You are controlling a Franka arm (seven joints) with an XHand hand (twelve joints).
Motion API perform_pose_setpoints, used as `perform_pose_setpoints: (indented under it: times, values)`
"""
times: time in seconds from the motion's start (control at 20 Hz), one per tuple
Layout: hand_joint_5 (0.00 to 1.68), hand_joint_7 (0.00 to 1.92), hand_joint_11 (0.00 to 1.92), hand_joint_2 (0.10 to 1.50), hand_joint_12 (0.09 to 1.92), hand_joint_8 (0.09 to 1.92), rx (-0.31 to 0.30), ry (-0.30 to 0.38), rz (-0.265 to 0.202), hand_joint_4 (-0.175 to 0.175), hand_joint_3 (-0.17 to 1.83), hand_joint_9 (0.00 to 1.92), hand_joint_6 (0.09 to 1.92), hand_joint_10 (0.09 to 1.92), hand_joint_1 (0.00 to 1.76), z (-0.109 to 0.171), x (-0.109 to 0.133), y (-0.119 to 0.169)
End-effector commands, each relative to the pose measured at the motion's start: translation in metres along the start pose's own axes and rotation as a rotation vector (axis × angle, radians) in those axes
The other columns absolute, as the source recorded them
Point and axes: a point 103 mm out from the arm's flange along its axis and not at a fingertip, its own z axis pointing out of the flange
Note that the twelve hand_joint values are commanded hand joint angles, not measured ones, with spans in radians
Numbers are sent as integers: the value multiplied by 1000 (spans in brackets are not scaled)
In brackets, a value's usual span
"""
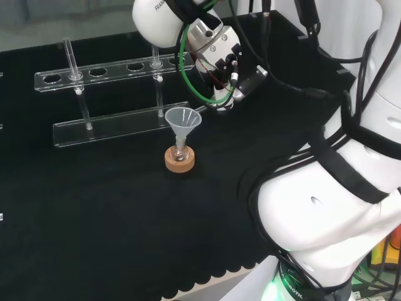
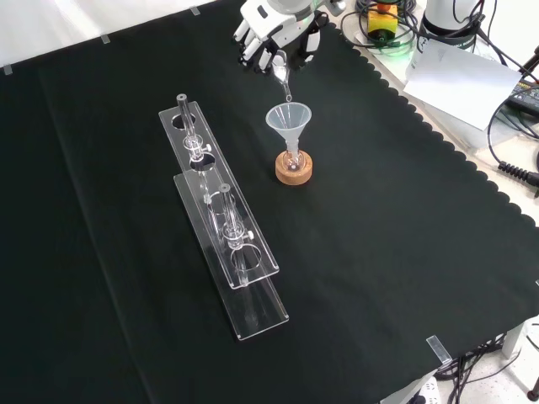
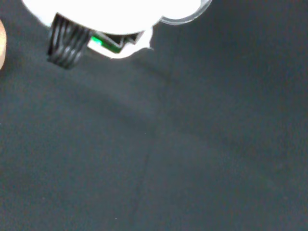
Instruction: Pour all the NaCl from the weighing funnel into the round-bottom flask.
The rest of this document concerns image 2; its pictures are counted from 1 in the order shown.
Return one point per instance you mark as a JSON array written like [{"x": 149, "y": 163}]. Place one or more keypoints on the clear acrylic funnel stand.
[{"x": 252, "y": 252}]

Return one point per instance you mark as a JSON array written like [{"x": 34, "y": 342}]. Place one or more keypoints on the black bench cloth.
[{"x": 379, "y": 252}]

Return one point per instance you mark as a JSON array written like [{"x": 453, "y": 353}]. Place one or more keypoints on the black tripod leg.
[{"x": 529, "y": 63}]

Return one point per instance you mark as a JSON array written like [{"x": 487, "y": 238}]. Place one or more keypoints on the clear cloth clip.
[{"x": 438, "y": 349}]

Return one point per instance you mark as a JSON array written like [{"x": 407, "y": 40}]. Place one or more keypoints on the white power strip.
[{"x": 427, "y": 389}]

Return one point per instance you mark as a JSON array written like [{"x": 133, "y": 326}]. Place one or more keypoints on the clear plastic funnel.
[{"x": 290, "y": 122}]

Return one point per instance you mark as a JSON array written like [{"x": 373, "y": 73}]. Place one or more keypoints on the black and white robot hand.
[{"x": 263, "y": 21}]

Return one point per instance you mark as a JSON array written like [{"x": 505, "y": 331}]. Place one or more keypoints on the yellow stop button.
[{"x": 382, "y": 23}]

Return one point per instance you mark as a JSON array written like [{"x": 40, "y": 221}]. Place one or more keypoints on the small glass round-bottom flask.
[{"x": 293, "y": 162}]

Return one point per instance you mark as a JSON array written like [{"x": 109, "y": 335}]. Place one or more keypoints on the pale board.
[{"x": 459, "y": 84}]

